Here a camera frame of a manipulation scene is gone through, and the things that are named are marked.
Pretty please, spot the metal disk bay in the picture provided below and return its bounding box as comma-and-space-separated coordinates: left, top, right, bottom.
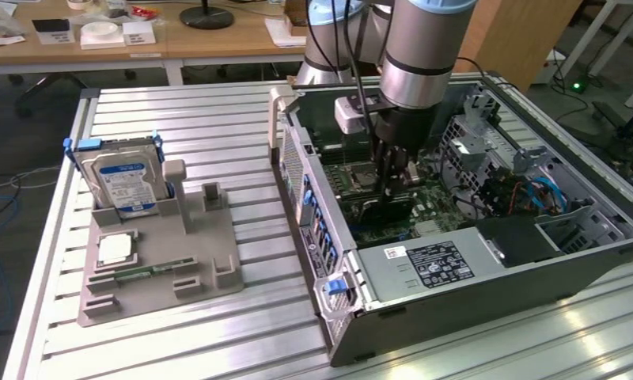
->
440, 114, 510, 184

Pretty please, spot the grey power supply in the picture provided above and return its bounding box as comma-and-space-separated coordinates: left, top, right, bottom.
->
356, 229, 508, 314

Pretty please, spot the white table frame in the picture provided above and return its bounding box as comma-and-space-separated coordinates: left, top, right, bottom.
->
558, 0, 633, 108

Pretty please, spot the graphics card with grey bracket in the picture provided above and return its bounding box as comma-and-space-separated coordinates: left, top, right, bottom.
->
356, 196, 416, 226

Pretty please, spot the blue wire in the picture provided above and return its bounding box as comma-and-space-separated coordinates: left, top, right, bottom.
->
524, 176, 570, 217

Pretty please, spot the green motherboard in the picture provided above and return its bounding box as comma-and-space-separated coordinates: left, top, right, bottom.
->
316, 140, 482, 246

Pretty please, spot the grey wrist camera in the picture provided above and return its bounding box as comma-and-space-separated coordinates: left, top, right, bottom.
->
335, 97, 378, 135

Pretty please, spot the white labelled box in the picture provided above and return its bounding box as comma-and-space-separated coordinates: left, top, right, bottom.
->
121, 21, 157, 47

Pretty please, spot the black round lamp base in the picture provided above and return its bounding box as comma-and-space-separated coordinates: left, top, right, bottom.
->
179, 4, 236, 30

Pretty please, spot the black cable behind case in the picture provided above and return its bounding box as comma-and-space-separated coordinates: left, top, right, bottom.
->
454, 57, 510, 85

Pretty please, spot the red wire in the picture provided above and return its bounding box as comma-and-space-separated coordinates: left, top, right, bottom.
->
508, 177, 524, 215

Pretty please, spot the white box with round dish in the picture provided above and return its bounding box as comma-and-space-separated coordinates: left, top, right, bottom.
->
79, 21, 127, 51

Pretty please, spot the black and white box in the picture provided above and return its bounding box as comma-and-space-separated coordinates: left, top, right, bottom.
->
33, 18, 77, 46

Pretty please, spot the black camera cable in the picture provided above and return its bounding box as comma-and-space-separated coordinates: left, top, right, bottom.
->
342, 0, 384, 159

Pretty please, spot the wooden desk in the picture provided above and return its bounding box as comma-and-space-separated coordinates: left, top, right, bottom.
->
165, 0, 382, 86
0, 0, 184, 86

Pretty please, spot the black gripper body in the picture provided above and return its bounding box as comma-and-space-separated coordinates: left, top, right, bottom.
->
372, 105, 436, 154

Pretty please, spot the CPU socket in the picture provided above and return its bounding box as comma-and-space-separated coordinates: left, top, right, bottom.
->
347, 161, 383, 192

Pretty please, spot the metal socket cover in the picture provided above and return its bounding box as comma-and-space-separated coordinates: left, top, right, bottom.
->
406, 160, 423, 188

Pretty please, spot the black office chair base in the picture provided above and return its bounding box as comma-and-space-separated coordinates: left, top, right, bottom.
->
9, 69, 139, 118

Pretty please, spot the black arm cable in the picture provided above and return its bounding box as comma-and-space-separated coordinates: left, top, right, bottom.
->
307, 0, 350, 82

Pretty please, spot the silver CPU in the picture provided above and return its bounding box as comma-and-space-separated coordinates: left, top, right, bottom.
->
97, 234, 139, 267

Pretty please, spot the grey floor cable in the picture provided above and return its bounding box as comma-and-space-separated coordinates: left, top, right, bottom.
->
0, 165, 60, 190

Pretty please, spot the clear plastic bag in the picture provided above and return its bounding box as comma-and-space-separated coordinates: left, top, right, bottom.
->
0, 10, 27, 37

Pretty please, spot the grey parts rack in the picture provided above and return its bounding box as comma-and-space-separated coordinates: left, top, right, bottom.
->
77, 158, 247, 328

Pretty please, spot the open black PC case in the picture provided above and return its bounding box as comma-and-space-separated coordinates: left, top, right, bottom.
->
268, 70, 633, 367

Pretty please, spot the wooden cabinet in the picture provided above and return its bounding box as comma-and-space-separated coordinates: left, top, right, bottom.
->
454, 0, 586, 90

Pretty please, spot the white paper stack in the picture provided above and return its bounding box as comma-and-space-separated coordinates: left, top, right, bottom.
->
266, 17, 308, 49

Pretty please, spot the blue floor cable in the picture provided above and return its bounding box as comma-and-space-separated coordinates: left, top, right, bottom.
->
0, 185, 23, 346

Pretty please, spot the red packet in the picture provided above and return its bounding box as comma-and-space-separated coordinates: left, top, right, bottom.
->
128, 4, 159, 21

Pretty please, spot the blue plastic disk carrier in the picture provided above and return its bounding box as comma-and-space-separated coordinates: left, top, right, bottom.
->
63, 131, 165, 199

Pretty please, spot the green RAM stick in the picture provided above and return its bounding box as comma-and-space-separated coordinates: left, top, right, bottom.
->
113, 265, 180, 279

